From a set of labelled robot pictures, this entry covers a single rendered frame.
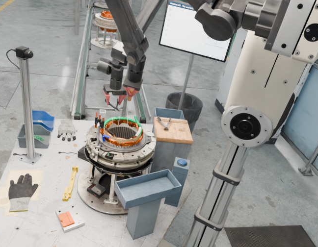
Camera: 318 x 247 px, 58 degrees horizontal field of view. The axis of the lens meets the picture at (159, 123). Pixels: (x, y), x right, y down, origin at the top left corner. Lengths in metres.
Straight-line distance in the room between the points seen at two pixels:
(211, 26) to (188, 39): 1.48
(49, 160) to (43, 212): 0.36
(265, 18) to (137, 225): 0.93
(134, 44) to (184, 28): 1.26
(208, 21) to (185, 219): 2.01
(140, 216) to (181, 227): 1.25
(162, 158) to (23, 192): 0.69
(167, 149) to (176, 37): 1.00
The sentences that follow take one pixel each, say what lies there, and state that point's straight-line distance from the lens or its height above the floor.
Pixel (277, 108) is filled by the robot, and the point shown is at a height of 1.53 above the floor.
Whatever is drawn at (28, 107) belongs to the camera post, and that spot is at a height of 1.11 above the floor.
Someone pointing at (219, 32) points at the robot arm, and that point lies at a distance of 0.72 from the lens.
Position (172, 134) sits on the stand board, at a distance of 1.48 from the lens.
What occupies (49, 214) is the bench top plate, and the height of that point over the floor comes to 0.78.
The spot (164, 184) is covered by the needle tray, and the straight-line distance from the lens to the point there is 1.25.
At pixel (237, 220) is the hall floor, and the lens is 2.70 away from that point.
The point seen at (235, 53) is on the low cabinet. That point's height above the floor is 0.85.
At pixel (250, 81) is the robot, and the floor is 1.59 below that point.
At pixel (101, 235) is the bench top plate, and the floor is 0.78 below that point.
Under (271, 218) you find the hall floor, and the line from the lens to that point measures 2.88.
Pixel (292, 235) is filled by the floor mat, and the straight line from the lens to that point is 2.83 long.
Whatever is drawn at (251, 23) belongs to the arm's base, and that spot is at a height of 1.76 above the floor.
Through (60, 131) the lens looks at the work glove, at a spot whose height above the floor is 0.80.
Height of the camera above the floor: 1.87
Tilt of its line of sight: 31 degrees down
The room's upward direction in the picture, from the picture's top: 12 degrees clockwise
